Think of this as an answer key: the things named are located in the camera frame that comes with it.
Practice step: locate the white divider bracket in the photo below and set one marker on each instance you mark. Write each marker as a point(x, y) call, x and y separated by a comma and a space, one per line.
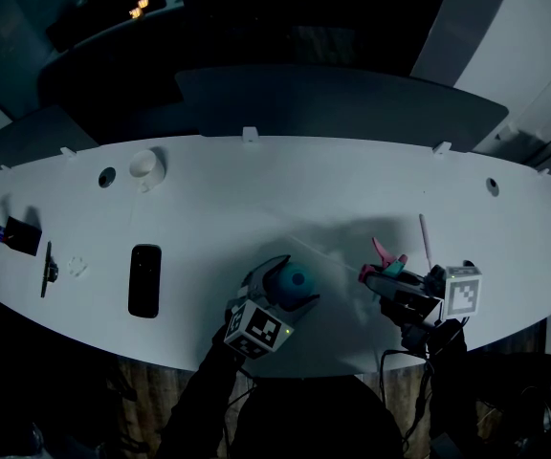
point(442, 150)
point(68, 153)
point(543, 171)
point(251, 134)

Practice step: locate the teal spray bottle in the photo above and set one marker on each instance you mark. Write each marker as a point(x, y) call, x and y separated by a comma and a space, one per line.
point(297, 280)

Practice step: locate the small glowing lamps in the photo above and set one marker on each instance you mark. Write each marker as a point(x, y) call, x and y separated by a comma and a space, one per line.
point(139, 7)

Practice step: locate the person's left forearm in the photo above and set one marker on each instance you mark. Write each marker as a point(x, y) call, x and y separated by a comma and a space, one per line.
point(199, 399)

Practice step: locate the person's dark clothed body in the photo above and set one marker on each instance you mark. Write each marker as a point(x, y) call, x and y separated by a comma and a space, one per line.
point(318, 423)

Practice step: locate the person's right forearm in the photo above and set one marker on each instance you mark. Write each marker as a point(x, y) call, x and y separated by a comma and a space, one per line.
point(447, 399)

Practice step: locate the black pen holder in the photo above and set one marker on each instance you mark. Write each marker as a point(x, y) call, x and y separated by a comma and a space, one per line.
point(23, 236)

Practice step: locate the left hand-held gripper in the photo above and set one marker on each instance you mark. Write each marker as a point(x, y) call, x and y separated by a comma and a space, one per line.
point(256, 330)

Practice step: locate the black phone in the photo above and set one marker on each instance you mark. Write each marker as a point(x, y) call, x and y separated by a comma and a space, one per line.
point(144, 280)

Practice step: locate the white pink pen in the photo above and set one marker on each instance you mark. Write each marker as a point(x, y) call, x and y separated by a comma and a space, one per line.
point(425, 239)

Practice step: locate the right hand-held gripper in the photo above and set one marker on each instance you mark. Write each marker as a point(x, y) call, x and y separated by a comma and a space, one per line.
point(462, 292)

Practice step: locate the white mug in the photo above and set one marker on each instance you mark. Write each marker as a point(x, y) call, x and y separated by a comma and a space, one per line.
point(147, 168)

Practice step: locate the teal pink spray nozzle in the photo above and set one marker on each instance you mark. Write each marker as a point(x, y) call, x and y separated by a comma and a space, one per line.
point(395, 266)

